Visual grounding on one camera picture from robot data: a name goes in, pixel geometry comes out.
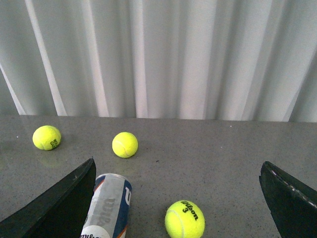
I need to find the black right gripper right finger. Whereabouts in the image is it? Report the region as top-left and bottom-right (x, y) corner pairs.
(259, 161), (317, 238)

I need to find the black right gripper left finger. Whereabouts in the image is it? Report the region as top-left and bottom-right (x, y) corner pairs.
(0, 158), (96, 238)

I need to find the clear Wilson tennis ball can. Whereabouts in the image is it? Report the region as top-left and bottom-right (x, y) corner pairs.
(80, 174), (132, 238)

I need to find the tennis ball Roland Garros print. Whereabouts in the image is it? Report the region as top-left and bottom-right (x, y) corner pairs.
(32, 125), (61, 151)

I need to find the plain yellow tennis ball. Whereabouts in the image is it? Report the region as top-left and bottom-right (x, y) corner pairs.
(112, 132), (138, 158)

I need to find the tennis ball Wilson 3 print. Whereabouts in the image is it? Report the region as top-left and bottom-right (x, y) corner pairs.
(164, 200), (205, 238)

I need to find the white pleated curtain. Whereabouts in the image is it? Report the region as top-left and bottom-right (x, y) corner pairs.
(0, 0), (317, 122)

